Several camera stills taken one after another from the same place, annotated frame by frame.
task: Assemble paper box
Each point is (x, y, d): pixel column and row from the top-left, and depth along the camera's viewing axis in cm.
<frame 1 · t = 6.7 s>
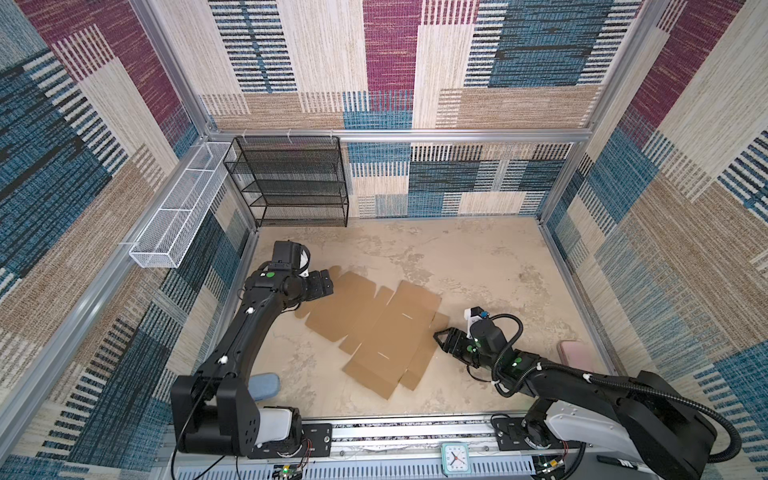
left hand: (320, 287, 84), fingers open
right hand: (442, 343, 86), fingers open
brown cardboard box: (392, 335, 94), on the table

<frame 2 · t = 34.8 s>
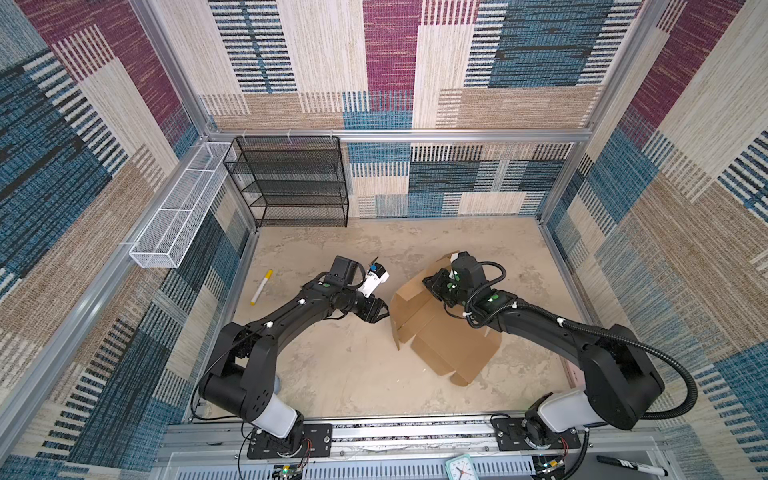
left hand: (384, 308, 87), fingers open
right hand: (425, 282, 87), fingers closed
brown cardboard box: (440, 333, 92), on the table
yellow white marker: (261, 288, 104), on the table

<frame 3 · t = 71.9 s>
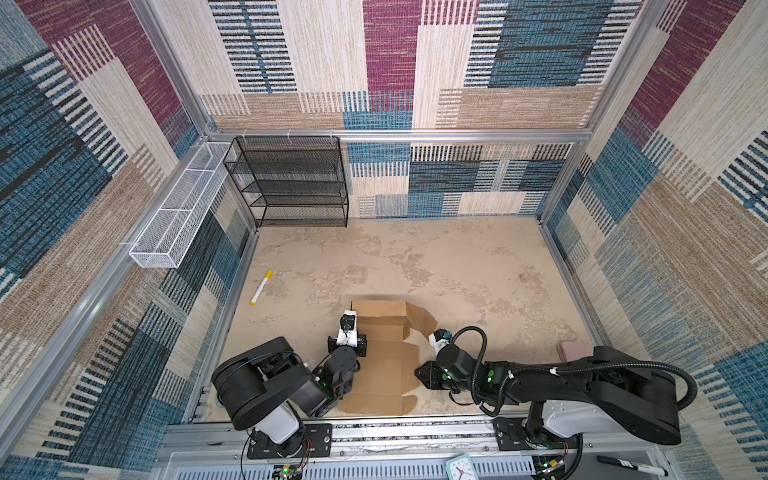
left hand: (355, 320, 86), fingers closed
right hand: (421, 377, 83), fingers closed
brown cardboard box: (389, 374, 87), on the table
the other named things where they were.

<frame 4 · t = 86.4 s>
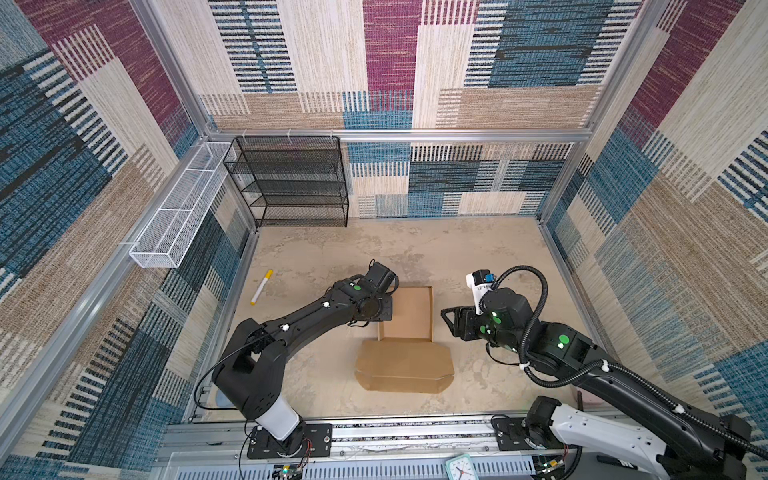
left hand: (386, 310, 87), fingers closed
right hand: (455, 316, 73), fingers open
brown cardboard box: (405, 358, 75), point 14 cm above the table
the other named things where they were.

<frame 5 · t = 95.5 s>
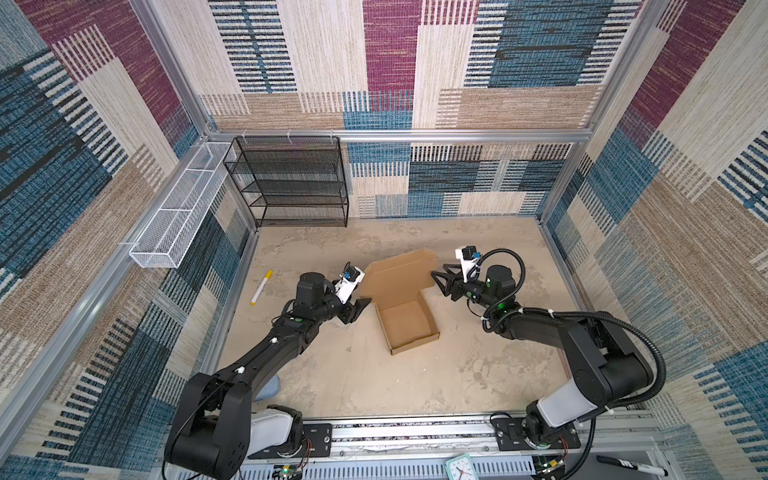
left hand: (361, 291, 85), fingers open
right hand: (442, 272, 89), fingers open
brown cardboard box: (395, 285, 86), point 15 cm above the table
the other named things where they were.

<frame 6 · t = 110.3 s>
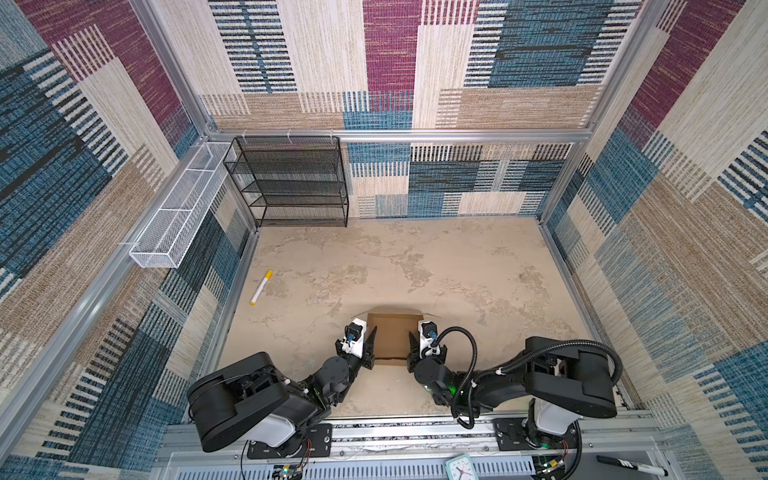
left hand: (371, 327, 82), fingers open
right hand: (417, 336, 86), fingers open
brown cardboard box: (392, 336, 91), point 2 cm above the table
the other named things where they were.

